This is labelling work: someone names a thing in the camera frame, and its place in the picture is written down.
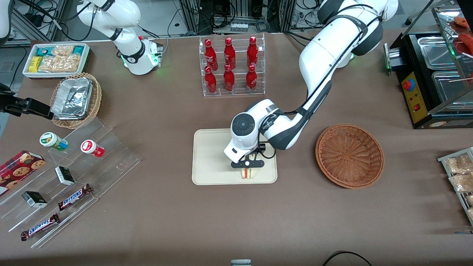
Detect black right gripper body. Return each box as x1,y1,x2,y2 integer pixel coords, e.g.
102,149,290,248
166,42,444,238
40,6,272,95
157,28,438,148
0,83,18,116

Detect triangular sandwich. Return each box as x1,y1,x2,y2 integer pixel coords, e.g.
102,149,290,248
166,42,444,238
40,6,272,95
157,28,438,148
241,153,256,180

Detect beige rectangular tray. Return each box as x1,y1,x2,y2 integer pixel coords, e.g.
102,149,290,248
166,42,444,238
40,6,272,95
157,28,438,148
192,127,278,185

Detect oval light wicker basket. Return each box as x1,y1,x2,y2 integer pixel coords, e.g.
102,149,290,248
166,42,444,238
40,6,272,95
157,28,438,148
50,72,102,129

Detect round brown wicker basket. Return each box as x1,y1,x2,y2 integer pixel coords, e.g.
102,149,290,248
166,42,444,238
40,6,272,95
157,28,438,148
315,123,385,189

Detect green lid snack cup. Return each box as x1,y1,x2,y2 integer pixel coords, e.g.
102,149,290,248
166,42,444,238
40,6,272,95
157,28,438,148
40,132,68,151

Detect aluminium foil trays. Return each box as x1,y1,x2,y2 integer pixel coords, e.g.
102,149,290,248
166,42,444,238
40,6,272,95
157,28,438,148
51,77,93,120

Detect clear rice cracker bag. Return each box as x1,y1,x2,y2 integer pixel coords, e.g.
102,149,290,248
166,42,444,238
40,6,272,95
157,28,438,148
38,55,81,73
52,45,75,57

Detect clear acrylic bottle rack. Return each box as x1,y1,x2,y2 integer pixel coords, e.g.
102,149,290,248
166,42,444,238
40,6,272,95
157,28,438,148
199,33,266,97

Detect red chocolate cookie box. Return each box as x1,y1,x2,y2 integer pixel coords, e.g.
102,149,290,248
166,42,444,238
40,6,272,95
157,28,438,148
0,150,46,197

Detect white snack bin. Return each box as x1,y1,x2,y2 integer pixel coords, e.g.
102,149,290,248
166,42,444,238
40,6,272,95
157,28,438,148
22,43,91,79

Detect red lid snack cup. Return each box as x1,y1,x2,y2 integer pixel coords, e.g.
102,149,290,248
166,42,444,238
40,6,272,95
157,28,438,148
81,140,105,158

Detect red cola bottle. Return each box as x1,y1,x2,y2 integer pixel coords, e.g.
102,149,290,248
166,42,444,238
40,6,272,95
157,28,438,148
247,36,259,68
224,37,236,70
223,64,235,92
204,38,218,71
246,64,258,92
204,66,217,94

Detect small black box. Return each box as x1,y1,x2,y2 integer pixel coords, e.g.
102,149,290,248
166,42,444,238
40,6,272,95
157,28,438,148
55,166,75,186
21,191,48,208

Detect clear acrylic step display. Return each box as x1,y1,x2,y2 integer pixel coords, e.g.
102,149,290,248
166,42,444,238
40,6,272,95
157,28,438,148
0,117,141,249

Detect brown snickers bar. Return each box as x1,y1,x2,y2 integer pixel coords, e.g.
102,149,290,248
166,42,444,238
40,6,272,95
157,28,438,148
58,184,93,211
20,213,60,241

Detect black food warmer cabinet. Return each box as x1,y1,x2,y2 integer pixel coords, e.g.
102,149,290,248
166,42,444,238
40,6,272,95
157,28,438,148
384,0,473,130

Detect steel warmer pan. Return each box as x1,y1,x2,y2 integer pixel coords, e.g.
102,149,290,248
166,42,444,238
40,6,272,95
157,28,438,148
418,36,459,70
432,70,473,102

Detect black table cable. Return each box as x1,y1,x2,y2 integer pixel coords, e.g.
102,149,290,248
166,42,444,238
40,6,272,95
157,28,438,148
322,251,374,266

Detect grey wire rack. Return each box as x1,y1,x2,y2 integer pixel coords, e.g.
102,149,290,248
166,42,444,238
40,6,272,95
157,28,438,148
438,147,473,226

